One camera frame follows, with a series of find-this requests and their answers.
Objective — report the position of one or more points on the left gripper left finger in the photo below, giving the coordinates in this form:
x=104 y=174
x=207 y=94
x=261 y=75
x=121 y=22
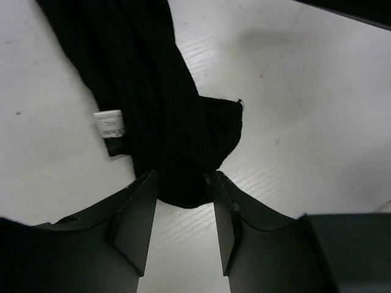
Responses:
x=102 y=248

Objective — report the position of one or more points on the black tank top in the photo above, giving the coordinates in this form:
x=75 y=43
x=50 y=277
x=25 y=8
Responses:
x=126 y=55

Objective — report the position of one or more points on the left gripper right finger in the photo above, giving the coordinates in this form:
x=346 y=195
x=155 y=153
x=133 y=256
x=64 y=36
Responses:
x=263 y=250

